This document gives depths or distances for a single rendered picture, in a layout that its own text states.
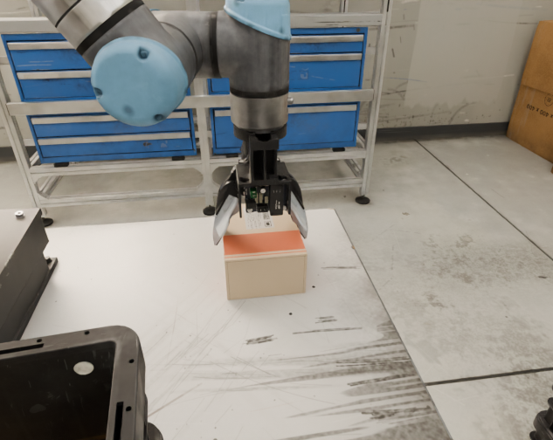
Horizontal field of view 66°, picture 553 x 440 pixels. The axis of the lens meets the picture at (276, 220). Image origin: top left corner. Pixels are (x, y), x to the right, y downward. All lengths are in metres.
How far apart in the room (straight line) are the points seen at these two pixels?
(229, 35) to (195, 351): 0.39
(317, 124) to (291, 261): 1.55
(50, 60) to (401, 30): 2.06
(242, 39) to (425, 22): 2.67
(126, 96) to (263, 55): 0.18
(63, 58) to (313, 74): 1.07
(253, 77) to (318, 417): 0.40
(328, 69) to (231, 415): 1.75
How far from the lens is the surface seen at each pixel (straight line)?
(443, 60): 3.26
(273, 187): 0.56
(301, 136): 2.13
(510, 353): 1.70
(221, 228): 0.63
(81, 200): 2.29
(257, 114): 0.53
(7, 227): 0.73
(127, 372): 0.28
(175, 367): 0.58
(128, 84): 0.39
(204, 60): 0.53
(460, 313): 1.78
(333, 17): 2.02
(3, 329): 0.65
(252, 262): 0.61
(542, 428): 1.04
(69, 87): 2.11
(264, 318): 0.62
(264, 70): 0.52
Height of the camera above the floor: 1.14
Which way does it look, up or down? 32 degrees down
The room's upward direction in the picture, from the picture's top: straight up
